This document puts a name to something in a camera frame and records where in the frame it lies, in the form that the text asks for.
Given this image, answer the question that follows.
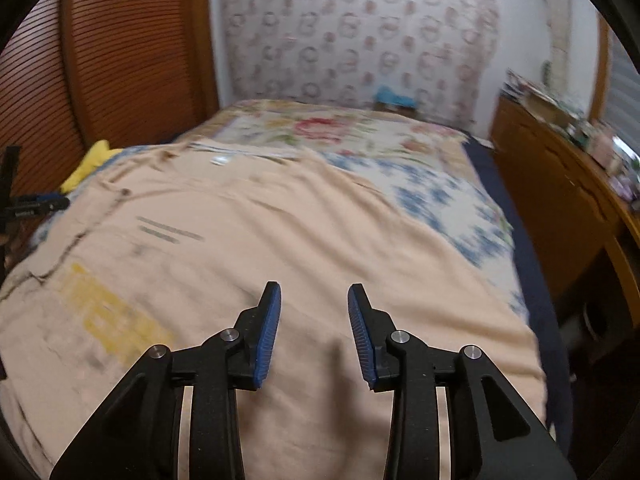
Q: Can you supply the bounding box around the light blue cloth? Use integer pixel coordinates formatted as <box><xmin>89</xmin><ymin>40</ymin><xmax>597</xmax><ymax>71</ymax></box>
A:
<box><xmin>374</xmin><ymin>85</ymin><xmax>419</xmax><ymax>113</ymax></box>

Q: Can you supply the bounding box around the ring-patterned curtain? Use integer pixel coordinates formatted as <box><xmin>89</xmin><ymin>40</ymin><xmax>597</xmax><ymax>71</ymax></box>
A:
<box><xmin>210</xmin><ymin>0</ymin><xmax>503</xmax><ymax>129</ymax></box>

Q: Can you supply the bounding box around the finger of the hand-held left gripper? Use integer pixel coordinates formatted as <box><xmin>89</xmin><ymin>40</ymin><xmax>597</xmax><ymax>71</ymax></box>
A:
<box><xmin>11</xmin><ymin>194</ymin><xmax>71</xmax><ymax>217</ymax></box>

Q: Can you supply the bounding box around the floral bed quilt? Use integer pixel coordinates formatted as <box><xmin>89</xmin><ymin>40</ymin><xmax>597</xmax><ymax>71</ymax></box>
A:
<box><xmin>0</xmin><ymin>99</ymin><xmax>531</xmax><ymax>326</ymax></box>

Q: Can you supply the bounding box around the white lace curtain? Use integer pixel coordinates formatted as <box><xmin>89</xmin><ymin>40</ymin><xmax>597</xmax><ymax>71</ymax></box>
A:
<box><xmin>544</xmin><ymin>0</ymin><xmax>572</xmax><ymax>86</ymax></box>

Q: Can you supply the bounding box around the wooden louvered wardrobe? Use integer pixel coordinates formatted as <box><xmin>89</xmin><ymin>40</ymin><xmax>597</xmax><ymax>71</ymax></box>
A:
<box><xmin>0</xmin><ymin>0</ymin><xmax>221</xmax><ymax>201</ymax></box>

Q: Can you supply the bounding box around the yellow cloth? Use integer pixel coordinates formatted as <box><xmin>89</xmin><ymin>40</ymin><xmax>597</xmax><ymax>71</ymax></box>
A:
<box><xmin>60</xmin><ymin>139</ymin><xmax>124</xmax><ymax>195</ymax></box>

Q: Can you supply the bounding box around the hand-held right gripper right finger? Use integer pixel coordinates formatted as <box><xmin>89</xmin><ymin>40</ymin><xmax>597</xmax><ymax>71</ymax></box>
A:
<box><xmin>347</xmin><ymin>283</ymin><xmax>578</xmax><ymax>480</ymax></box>

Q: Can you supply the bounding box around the clutter on dresser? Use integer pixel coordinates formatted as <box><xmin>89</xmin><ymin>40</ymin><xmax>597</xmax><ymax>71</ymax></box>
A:
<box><xmin>502</xmin><ymin>67</ymin><xmax>640</xmax><ymax>201</ymax></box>

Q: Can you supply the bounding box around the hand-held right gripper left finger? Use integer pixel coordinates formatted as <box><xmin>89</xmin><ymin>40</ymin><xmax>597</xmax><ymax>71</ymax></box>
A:
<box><xmin>50</xmin><ymin>281</ymin><xmax>282</xmax><ymax>480</ymax></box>

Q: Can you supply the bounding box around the navy bed sheet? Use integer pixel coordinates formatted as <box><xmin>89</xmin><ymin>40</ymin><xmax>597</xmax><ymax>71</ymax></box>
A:
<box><xmin>462</xmin><ymin>132</ymin><xmax>577</xmax><ymax>453</ymax></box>

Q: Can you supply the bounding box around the wooden dresser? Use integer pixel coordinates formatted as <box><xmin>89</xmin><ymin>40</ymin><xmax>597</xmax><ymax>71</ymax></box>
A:
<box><xmin>489</xmin><ymin>94</ymin><xmax>640</xmax><ymax>311</ymax></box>

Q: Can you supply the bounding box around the beige t-shirt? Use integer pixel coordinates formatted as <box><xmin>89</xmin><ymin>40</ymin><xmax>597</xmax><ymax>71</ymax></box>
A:
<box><xmin>0</xmin><ymin>142</ymin><xmax>548</xmax><ymax>480</ymax></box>

